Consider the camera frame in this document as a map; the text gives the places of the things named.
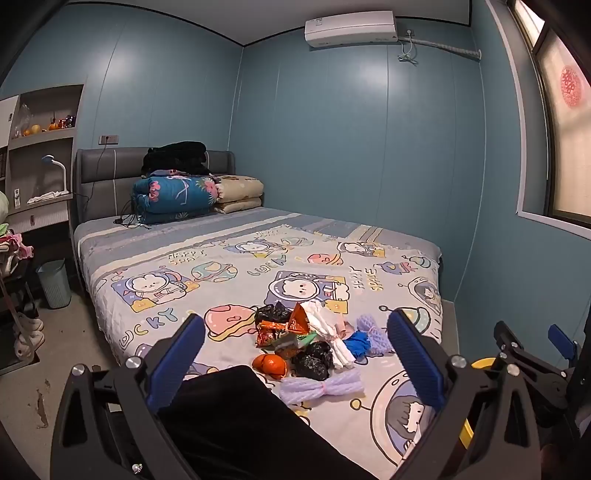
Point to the window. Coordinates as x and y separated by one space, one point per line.
563 152

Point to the grey wall shelf unit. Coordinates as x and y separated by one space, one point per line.
41 138

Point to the red paper window decoration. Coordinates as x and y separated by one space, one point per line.
572 86

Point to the grey upholstered headboard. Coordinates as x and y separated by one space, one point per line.
111 170

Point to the orange fruit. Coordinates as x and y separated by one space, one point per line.
53 124
34 130

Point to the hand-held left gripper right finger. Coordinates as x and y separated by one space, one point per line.
415 364

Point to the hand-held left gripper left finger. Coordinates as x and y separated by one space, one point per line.
178 360

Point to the orange snack wrapper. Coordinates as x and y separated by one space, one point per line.
300 318

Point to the beige folded quilt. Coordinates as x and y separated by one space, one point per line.
240 189

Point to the green wrapper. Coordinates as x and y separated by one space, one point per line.
288 346

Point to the yellow rimmed trash bin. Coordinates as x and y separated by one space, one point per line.
482 363

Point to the orange peel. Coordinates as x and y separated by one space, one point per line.
270 364

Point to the white slipper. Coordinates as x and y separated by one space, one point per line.
28 345
28 323

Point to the loose purple foam net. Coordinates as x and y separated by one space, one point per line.
369 323

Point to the pink paper scrap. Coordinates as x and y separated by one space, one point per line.
345 330

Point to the white crumpled tissue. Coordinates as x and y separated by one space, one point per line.
323 323

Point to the white desk lamp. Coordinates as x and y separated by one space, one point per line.
60 170

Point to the white cloth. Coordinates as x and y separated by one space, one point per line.
44 197

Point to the blue cloth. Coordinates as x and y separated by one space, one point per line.
358 344

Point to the bed with cartoon sheet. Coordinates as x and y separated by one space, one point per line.
184 258

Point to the pale blue waste basket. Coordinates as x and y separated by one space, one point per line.
53 286

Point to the wall socket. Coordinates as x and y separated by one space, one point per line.
109 138

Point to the small knotted black plastic bag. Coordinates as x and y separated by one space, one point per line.
311 364

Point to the teal floral folded quilt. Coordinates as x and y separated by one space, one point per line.
171 198

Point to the red snack wrapper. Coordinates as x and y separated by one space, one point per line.
270 332

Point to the white air conditioner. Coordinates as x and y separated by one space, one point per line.
351 27

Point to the black clothes pile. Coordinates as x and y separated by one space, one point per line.
175 157

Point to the wrapped air conditioner pipe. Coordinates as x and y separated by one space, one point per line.
443 47

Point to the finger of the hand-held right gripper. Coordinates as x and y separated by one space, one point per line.
562 341
531 364

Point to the large black plastic bag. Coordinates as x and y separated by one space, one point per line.
272 314

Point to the clear plastic bag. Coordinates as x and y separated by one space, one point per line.
22 117

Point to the banded purple foam net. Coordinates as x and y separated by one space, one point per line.
304 390

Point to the pile of light clothes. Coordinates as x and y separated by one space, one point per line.
11 244

